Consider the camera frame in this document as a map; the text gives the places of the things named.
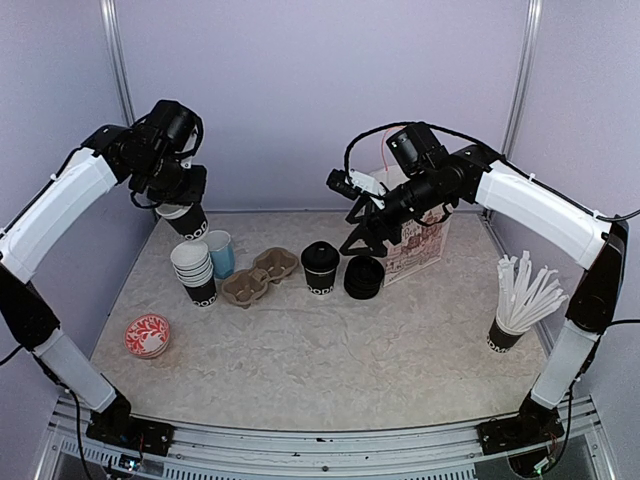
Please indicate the black plastic cup lid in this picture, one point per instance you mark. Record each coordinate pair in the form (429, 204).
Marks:
(320, 257)

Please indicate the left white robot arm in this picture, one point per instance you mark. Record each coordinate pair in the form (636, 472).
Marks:
(83, 178)

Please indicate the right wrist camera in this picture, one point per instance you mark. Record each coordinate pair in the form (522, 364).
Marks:
(353, 184)

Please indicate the black paper coffee cup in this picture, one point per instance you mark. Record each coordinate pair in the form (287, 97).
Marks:
(320, 284)

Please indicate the black cup holding straws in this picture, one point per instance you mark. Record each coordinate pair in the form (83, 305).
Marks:
(501, 339)

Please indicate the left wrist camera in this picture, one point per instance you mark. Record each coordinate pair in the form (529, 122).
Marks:
(192, 146)

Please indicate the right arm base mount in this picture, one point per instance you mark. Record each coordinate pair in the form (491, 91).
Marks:
(516, 432)

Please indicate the stack of black cup lids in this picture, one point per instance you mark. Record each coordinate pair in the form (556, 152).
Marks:
(363, 277)

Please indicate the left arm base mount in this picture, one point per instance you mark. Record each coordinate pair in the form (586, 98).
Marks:
(141, 435)

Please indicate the brown cardboard cup carrier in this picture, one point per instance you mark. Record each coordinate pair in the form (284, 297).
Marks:
(245, 287)

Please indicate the aluminium front frame rail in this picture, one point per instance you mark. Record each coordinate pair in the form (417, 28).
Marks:
(199, 451)

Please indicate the white paper takeout bag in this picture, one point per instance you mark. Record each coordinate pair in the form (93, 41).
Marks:
(420, 247)

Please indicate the bundle of white wrapped straws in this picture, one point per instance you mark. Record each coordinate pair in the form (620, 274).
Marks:
(525, 297)

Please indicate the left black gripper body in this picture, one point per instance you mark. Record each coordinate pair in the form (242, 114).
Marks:
(169, 186)

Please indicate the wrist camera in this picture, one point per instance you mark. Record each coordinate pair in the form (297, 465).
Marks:
(192, 146)
(353, 184)

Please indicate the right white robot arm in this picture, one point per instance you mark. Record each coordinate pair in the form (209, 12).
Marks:
(596, 243)

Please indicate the light blue ceramic mug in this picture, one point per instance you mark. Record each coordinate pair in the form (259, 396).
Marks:
(221, 252)

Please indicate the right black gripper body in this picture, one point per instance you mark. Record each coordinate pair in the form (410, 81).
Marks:
(426, 195)

